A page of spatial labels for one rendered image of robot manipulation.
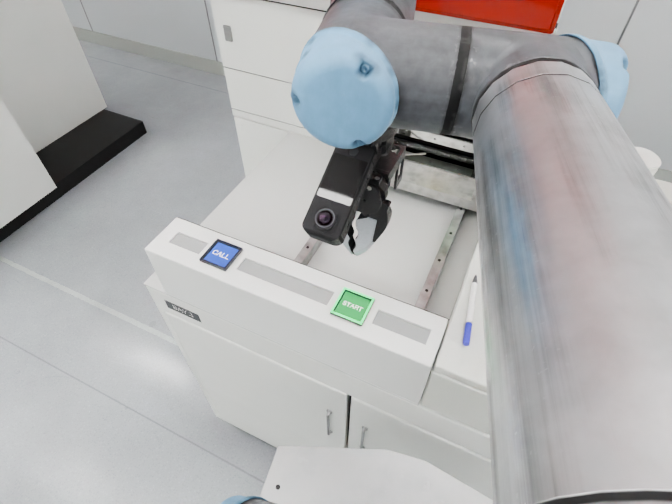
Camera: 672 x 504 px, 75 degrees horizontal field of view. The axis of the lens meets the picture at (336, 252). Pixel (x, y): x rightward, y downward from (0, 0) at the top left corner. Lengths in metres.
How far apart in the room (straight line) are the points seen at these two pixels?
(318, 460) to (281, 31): 0.96
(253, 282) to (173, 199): 1.76
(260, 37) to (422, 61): 0.97
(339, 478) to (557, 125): 0.64
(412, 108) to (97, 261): 2.09
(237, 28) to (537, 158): 1.15
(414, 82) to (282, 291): 0.51
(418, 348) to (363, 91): 0.48
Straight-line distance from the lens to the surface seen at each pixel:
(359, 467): 0.77
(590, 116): 0.24
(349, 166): 0.49
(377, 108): 0.31
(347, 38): 0.32
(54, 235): 2.56
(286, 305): 0.74
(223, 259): 0.81
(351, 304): 0.73
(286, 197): 1.13
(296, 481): 0.77
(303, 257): 0.94
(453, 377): 0.70
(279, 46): 1.24
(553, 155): 0.20
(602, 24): 2.59
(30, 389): 2.05
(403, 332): 0.72
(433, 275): 0.93
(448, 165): 1.19
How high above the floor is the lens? 1.56
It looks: 49 degrees down
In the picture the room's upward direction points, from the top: straight up
